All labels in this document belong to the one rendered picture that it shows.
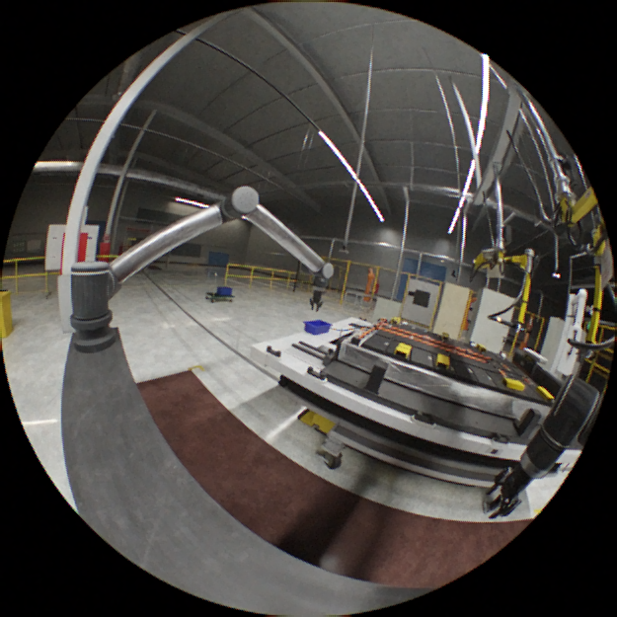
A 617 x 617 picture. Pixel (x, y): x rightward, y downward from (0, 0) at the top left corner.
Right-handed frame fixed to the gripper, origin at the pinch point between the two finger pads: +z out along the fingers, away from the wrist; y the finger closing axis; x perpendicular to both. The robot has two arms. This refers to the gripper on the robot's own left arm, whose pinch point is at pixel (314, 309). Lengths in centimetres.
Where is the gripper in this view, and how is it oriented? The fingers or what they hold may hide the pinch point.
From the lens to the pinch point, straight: 161.9
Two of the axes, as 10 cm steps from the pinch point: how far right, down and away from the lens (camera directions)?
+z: -1.9, 9.6, 1.9
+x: 6.4, -0.2, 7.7
